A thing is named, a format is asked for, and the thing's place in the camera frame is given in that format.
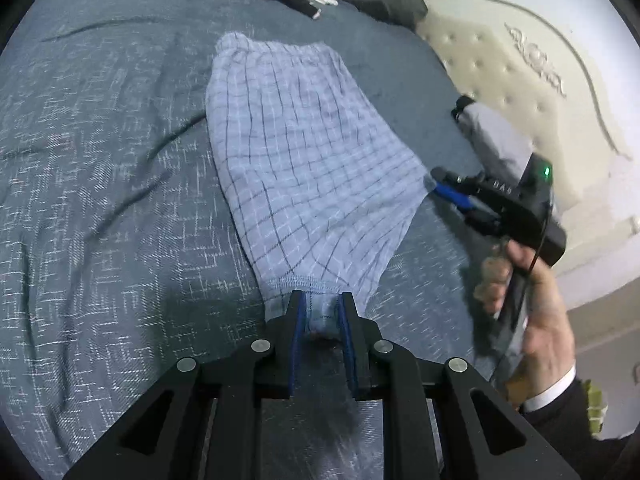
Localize yellow green object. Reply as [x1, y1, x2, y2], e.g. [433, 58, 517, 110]
[582, 379, 608, 436]

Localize grey cushion with black strap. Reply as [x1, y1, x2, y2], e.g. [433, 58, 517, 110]
[451, 94, 543, 196]

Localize person's right forearm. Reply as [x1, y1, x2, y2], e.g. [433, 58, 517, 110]
[520, 365, 633, 461]

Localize dark blue patterned blanket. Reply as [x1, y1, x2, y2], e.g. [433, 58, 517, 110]
[0, 0, 501, 480]

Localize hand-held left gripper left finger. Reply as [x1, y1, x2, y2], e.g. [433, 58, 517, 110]
[62, 290, 308, 480]

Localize person's right hand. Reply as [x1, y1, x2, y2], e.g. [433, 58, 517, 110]
[474, 240, 577, 408]

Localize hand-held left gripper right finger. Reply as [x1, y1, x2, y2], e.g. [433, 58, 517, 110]
[337, 291, 581, 480]

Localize light blue checked shorts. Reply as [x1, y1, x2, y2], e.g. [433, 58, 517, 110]
[205, 31, 438, 341]

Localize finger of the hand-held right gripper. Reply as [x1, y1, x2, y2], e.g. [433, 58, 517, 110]
[467, 209, 501, 233]
[430, 166, 481, 211]

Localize cream tufted headboard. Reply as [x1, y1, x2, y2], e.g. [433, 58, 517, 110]
[415, 0, 640, 311]

